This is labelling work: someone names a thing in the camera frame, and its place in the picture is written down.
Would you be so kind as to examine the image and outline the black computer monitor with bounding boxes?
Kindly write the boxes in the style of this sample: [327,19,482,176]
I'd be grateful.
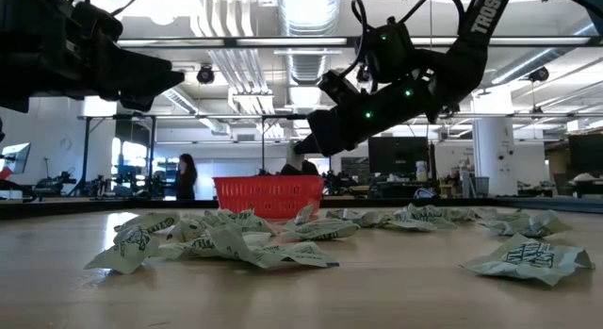
[367,136,431,176]
[567,133,603,173]

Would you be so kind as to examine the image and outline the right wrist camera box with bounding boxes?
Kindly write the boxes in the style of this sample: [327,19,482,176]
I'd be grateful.
[318,68,365,106]

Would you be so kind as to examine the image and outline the red plastic basket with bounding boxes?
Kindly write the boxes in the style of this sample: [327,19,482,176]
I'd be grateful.
[212,174,325,221]

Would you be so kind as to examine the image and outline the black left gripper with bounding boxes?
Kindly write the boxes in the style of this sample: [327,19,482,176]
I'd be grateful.
[41,0,186,113]

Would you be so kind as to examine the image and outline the white round pillar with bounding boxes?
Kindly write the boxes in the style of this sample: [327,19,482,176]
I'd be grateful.
[472,90,518,197]

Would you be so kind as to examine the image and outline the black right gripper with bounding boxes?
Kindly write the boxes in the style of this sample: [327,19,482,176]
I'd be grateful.
[293,74,437,156]

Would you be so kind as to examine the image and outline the black ceiling spotlight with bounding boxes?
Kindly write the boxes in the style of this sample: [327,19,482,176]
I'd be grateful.
[527,66,551,84]
[196,64,217,86]

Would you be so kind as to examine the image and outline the silver ventilation duct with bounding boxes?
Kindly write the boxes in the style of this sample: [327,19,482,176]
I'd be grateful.
[276,0,343,85]

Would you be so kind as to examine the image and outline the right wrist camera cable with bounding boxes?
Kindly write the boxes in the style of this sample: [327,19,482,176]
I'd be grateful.
[349,0,468,80]

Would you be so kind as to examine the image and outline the black overhead frame beam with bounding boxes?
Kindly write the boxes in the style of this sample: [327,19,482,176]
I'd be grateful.
[116,35,603,49]

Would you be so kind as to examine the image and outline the person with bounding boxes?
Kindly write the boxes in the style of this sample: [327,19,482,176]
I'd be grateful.
[281,159,320,177]
[174,153,200,201]

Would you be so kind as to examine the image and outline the black background rig frame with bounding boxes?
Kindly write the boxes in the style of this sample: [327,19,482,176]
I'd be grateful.
[77,113,159,197]
[260,113,310,175]

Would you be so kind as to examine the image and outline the dark cluttered desk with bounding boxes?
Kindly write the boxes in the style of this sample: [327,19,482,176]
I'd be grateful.
[350,175,465,200]

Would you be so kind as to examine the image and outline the tilted grey computer monitor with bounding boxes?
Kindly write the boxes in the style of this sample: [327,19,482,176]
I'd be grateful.
[0,142,32,176]

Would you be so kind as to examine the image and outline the dark wall board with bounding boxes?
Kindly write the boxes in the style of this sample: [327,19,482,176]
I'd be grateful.
[339,156,371,180]

